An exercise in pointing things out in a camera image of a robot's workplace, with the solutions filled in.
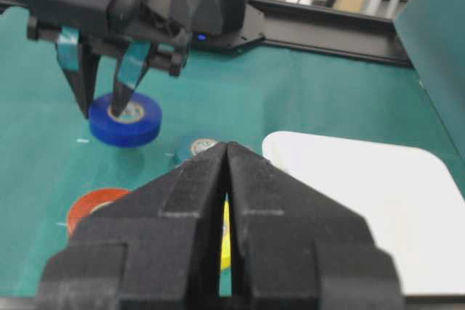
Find red tape roll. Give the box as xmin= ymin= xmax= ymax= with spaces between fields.
xmin=66 ymin=187 xmax=131 ymax=237

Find teal tape roll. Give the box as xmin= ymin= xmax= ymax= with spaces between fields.
xmin=174 ymin=133 xmax=219 ymax=165

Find blue tape roll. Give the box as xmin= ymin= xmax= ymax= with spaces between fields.
xmin=89 ymin=93 xmax=162 ymax=147

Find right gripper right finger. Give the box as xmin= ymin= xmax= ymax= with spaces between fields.
xmin=227 ymin=142 xmax=405 ymax=309

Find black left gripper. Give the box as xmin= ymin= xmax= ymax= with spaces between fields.
xmin=16 ymin=0 xmax=191 ymax=119

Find green table cloth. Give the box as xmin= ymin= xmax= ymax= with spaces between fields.
xmin=1 ymin=8 xmax=464 ymax=297

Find white plastic tray case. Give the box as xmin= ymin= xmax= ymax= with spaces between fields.
xmin=262 ymin=131 xmax=464 ymax=295

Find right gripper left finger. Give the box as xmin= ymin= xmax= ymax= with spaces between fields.
xmin=36 ymin=143 xmax=227 ymax=309

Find yellow tape roll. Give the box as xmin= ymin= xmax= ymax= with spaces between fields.
xmin=220 ymin=200 xmax=231 ymax=272

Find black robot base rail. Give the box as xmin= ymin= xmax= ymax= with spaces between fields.
xmin=0 ymin=0 xmax=415 ymax=68

